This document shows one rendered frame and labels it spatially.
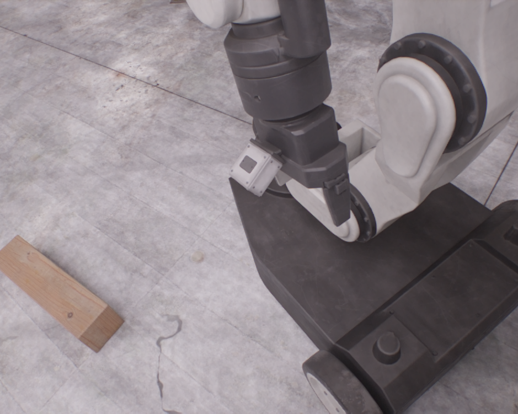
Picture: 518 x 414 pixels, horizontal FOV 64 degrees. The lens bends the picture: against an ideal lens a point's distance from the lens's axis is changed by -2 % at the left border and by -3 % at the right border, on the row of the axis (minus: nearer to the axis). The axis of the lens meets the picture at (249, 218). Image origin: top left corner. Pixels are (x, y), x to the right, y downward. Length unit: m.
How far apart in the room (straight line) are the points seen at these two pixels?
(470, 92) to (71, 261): 1.09
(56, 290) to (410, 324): 0.81
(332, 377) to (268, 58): 0.55
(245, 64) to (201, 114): 1.18
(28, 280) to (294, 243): 0.68
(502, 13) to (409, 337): 0.51
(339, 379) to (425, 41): 0.53
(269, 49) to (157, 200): 0.99
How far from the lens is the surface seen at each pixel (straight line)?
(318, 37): 0.35
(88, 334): 1.06
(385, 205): 0.73
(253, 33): 0.37
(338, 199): 0.44
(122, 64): 1.99
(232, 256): 1.12
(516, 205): 1.02
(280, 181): 0.53
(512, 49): 0.52
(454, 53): 0.49
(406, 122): 0.51
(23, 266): 1.23
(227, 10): 0.34
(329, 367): 0.78
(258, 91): 0.38
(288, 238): 0.92
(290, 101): 0.38
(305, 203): 0.86
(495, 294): 0.88
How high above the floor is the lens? 0.93
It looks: 52 degrees down
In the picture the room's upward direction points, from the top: 15 degrees counter-clockwise
